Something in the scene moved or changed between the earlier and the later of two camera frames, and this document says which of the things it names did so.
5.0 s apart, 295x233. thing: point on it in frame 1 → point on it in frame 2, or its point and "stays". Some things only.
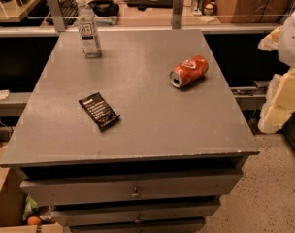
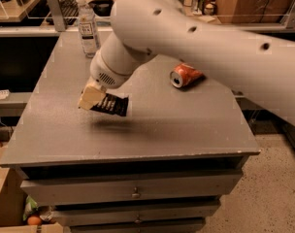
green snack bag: (29, 206) stays
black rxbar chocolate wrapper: (99, 110) → (113, 104)
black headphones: (104, 7) stays
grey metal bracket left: (55, 9) stays
